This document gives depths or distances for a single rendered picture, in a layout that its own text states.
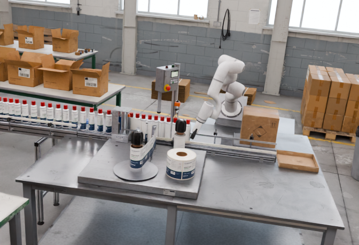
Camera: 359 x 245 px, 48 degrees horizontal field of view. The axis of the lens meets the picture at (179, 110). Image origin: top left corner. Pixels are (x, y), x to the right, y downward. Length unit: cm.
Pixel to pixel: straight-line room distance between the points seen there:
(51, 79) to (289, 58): 506
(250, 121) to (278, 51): 508
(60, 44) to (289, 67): 447
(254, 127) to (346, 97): 310
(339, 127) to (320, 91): 62
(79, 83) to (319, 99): 351
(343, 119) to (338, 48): 232
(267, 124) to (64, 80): 258
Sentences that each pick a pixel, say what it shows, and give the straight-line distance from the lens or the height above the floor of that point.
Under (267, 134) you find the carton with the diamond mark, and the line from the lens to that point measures 347.
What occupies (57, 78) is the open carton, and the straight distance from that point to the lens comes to 501.
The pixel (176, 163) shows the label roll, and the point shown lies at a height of 100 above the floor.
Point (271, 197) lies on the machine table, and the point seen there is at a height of 83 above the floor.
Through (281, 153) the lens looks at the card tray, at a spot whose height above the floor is 84.
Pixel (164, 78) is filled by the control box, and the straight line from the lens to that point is 317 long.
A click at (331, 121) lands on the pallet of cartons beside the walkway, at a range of 644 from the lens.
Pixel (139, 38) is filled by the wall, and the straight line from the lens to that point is 906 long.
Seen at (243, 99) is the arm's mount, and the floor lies 107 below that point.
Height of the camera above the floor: 217
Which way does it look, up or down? 18 degrees down
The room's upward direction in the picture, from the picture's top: 4 degrees clockwise
